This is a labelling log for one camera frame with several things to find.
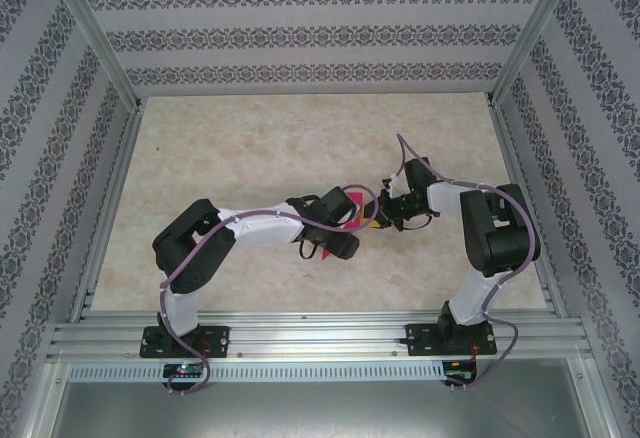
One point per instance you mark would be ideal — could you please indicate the aluminium side rail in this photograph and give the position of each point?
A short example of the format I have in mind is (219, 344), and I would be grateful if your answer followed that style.
(110, 208)
(512, 158)

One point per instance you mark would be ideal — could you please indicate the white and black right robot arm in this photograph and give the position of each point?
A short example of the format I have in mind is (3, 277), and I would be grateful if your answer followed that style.
(445, 195)

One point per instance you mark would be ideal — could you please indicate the aluminium mounting rail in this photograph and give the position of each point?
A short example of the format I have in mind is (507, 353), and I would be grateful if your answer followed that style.
(320, 338)

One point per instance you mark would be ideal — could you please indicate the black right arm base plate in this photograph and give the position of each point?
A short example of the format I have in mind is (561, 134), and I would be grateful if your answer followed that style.
(417, 338)

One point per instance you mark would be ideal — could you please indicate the grey metal sheet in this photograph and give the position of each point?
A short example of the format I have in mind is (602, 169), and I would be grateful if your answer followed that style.
(320, 408)

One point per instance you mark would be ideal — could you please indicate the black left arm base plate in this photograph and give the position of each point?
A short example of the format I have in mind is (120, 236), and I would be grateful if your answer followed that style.
(220, 340)

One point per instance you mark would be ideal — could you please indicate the pink paper sheet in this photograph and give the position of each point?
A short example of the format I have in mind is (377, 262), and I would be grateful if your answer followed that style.
(357, 200)

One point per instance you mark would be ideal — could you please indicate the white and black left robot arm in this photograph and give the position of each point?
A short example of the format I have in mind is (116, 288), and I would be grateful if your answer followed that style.
(265, 225)

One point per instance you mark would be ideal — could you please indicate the aluminium frame post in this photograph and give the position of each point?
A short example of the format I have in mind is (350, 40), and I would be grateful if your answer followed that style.
(100, 33)
(532, 33)

